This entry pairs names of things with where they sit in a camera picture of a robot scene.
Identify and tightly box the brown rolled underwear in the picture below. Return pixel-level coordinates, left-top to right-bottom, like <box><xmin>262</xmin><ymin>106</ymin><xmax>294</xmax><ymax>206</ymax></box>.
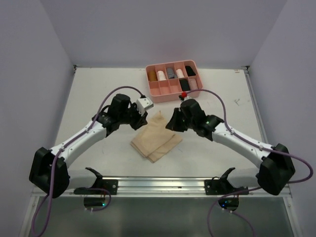
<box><xmin>148</xmin><ymin>71</ymin><xmax>158</xmax><ymax>82</ymax></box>

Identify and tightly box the aluminium table frame rail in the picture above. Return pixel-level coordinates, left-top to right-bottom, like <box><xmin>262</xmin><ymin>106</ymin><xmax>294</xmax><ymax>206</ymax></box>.
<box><xmin>32</xmin><ymin>64</ymin><xmax>292</xmax><ymax>198</ymax></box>

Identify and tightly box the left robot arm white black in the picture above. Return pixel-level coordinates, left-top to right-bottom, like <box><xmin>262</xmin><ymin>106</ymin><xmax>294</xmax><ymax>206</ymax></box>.
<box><xmin>29</xmin><ymin>94</ymin><xmax>154</xmax><ymax>198</ymax></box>

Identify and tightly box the beige underwear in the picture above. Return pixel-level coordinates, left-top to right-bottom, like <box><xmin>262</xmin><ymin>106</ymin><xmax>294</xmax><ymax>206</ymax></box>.
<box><xmin>130</xmin><ymin>112</ymin><xmax>183</xmax><ymax>163</ymax></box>

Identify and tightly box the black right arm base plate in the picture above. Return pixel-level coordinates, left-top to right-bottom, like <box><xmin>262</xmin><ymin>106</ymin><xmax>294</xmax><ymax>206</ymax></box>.
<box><xmin>204</xmin><ymin>167</ymin><xmax>249</xmax><ymax>195</ymax></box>

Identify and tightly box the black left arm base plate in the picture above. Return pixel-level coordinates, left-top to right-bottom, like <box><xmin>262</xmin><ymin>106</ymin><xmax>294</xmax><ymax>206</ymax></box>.
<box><xmin>69</xmin><ymin>167</ymin><xmax>119</xmax><ymax>195</ymax></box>

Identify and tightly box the black rolled underwear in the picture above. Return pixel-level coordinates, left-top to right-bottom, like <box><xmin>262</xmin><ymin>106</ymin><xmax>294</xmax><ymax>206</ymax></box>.
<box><xmin>185</xmin><ymin>66</ymin><xmax>196</xmax><ymax>77</ymax></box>

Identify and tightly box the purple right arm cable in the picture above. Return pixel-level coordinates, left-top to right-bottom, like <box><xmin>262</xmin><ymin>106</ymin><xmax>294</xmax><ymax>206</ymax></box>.
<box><xmin>185</xmin><ymin>89</ymin><xmax>314</xmax><ymax>237</ymax></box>

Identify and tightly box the black underwear orange trim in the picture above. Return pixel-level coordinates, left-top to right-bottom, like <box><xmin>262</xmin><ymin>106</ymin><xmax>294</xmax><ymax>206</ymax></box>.
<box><xmin>179</xmin><ymin>78</ymin><xmax>191</xmax><ymax>91</ymax></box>

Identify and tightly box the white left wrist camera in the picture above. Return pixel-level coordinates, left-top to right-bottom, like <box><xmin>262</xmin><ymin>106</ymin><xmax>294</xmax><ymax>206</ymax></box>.
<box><xmin>136</xmin><ymin>97</ymin><xmax>154</xmax><ymax>115</ymax></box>

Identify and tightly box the pink underwear cream waistband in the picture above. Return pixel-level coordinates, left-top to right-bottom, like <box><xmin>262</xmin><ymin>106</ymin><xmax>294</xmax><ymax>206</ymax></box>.
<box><xmin>189</xmin><ymin>79</ymin><xmax>198</xmax><ymax>90</ymax></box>

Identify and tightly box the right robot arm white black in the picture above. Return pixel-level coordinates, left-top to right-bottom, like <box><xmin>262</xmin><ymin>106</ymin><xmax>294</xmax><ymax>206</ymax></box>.
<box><xmin>166</xmin><ymin>99</ymin><xmax>295</xmax><ymax>196</ymax></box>

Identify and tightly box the pink divided organizer tray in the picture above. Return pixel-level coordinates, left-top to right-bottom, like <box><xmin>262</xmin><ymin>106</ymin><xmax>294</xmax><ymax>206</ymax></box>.
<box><xmin>146</xmin><ymin>60</ymin><xmax>203</xmax><ymax>103</ymax></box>

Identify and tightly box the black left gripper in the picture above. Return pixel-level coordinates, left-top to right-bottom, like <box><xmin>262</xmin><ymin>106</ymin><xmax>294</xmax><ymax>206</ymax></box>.
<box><xmin>119</xmin><ymin>102</ymin><xmax>148</xmax><ymax>130</ymax></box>

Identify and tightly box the grey rolled underwear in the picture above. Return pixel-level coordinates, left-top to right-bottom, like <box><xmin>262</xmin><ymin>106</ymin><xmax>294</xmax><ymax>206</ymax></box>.
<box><xmin>166</xmin><ymin>67</ymin><xmax>177</xmax><ymax>79</ymax></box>

